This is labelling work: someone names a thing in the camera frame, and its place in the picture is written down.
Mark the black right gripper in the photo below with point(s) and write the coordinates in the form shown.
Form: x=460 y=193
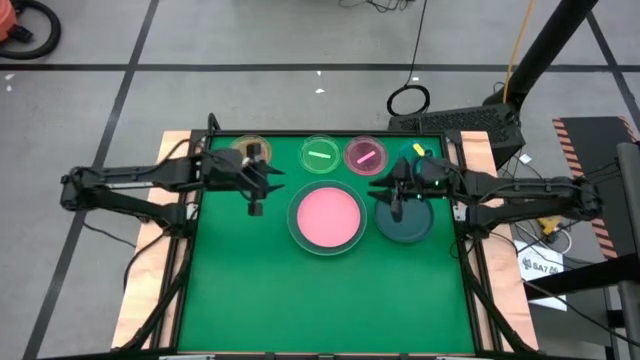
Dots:
x=422 y=182

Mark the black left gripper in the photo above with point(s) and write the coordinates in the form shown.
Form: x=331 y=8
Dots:
x=230 y=170

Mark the small pink transparent plate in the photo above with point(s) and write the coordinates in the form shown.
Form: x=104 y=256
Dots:
x=365 y=167

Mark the small blue transparent plate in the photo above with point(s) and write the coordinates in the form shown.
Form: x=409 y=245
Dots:
x=406 y=150

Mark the small orange transparent plate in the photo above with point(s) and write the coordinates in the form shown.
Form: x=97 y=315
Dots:
x=239 y=145

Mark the dark teal plastic plate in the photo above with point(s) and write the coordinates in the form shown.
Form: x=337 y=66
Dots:
x=415 y=230

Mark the yellow stick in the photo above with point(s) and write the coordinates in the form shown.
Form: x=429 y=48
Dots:
x=418 y=148

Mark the small green transparent plate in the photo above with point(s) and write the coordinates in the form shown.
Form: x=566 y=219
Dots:
x=320 y=165

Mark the light green stick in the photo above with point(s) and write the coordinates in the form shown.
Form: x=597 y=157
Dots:
x=319 y=154

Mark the pink plastic plate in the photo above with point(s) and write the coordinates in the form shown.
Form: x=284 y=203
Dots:
x=327 y=217

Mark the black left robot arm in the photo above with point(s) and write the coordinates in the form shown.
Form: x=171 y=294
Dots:
x=130 y=182

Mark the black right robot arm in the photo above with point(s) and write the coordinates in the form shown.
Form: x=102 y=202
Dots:
x=525 y=192

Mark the black computer case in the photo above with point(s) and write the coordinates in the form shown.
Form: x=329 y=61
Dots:
x=460 y=122

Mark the small white card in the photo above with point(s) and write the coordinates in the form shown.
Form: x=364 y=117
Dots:
x=525 y=158

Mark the wooden side board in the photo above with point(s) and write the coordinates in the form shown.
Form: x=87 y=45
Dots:
x=145 y=280
x=500 y=280

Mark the yellow plug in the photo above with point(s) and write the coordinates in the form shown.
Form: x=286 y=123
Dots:
x=550 y=225

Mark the white paper sign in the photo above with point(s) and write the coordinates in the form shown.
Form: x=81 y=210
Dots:
x=540 y=265

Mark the black hazard striped mat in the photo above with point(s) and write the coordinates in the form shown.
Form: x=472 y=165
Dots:
x=595 y=165

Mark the black metal beam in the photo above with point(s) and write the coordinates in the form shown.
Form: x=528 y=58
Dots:
x=585 y=277

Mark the orange shop vacuum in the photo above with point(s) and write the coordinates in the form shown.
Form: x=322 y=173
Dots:
x=6 y=20

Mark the black table frame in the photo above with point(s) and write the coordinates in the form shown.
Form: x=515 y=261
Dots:
x=325 y=133

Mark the black camera pole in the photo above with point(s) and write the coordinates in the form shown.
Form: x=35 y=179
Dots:
x=545 y=50

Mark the grey metal post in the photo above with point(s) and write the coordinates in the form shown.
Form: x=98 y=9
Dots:
x=629 y=210

